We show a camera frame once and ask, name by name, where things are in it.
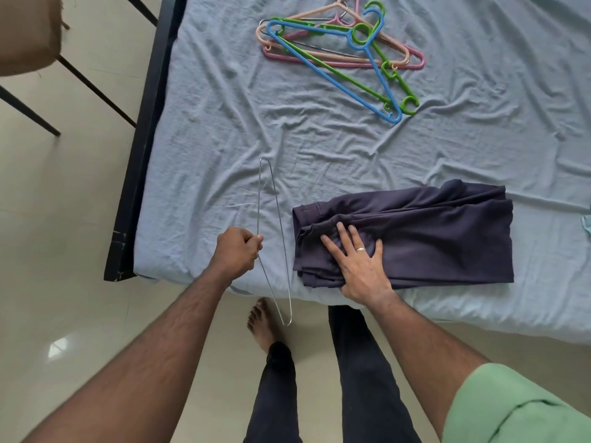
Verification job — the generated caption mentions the blue plastic clothes hanger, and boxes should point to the blue plastic clothes hanger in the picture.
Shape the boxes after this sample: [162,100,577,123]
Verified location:
[266,7,403,124]

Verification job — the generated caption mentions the person's right hand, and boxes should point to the person's right hand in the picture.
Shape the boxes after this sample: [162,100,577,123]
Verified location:
[320,221,394,309]

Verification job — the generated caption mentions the person's black trousers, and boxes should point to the person's black trousers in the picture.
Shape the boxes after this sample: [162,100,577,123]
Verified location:
[243,305,423,443]

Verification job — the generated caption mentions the person's left foot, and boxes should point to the person's left foot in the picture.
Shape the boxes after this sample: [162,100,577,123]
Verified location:
[247,297,285,355]

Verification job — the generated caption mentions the person's right forearm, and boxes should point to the person's right forearm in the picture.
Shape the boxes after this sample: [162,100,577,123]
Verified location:
[367,290,488,440]

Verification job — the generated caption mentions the light blue bed sheet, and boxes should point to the light blue bed sheet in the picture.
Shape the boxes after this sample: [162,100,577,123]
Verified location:
[133,0,591,345]

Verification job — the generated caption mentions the silver wire clothes hanger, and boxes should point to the silver wire clothes hanger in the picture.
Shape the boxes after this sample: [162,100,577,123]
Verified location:
[256,157,293,327]

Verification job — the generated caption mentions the brown chair with black legs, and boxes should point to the brown chair with black legs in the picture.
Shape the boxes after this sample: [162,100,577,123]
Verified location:
[0,0,159,137]

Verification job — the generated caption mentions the person's left hand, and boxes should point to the person's left hand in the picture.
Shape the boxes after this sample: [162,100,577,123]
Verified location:
[208,227,264,285]

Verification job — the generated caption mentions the person's left forearm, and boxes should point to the person's left forearm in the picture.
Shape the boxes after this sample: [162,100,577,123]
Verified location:
[21,267,232,443]

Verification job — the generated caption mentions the pink plastic clothes hanger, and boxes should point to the pink plastic clothes hanger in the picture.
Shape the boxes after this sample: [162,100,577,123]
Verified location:
[262,0,426,70]

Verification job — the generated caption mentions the dark navy garment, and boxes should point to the dark navy garment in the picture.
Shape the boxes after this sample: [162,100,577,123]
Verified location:
[292,179,515,289]

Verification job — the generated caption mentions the person's green shirt sleeve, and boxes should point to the person's green shirt sleeve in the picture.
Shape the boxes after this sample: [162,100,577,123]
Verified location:
[442,363,591,443]

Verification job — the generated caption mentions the peach plastic clothes hanger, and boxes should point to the peach plastic clothes hanger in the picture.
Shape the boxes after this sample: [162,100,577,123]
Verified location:
[255,0,411,67]

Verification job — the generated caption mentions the black bed frame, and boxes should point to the black bed frame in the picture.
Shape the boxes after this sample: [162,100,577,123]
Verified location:
[103,0,189,283]

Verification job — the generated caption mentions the green plastic clothes hanger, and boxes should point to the green plastic clothes hanger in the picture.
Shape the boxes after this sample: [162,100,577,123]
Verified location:
[271,1,420,117]

